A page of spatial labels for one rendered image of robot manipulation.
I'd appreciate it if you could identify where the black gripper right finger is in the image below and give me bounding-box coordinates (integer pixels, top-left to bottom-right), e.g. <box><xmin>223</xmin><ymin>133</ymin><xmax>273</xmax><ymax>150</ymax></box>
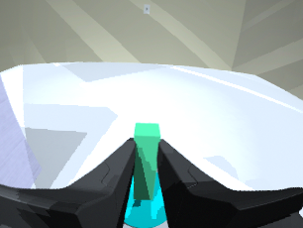
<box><xmin>156</xmin><ymin>139</ymin><xmax>303</xmax><ymax>228</ymax></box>

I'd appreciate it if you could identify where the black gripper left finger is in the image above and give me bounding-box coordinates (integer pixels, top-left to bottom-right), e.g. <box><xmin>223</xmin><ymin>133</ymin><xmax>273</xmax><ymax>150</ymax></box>
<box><xmin>0</xmin><ymin>138</ymin><xmax>136</xmax><ymax>228</ymax></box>

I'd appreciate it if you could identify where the green rectangular post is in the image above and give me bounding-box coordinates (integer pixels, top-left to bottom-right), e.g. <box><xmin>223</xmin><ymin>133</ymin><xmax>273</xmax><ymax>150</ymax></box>
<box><xmin>133</xmin><ymin>123</ymin><xmax>160</xmax><ymax>199</ymax></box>

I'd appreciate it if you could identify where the cyan circle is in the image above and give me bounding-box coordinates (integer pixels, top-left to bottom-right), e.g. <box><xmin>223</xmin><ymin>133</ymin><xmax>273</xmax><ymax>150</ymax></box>
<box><xmin>124</xmin><ymin>173</ymin><xmax>167</xmax><ymax>228</ymax></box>

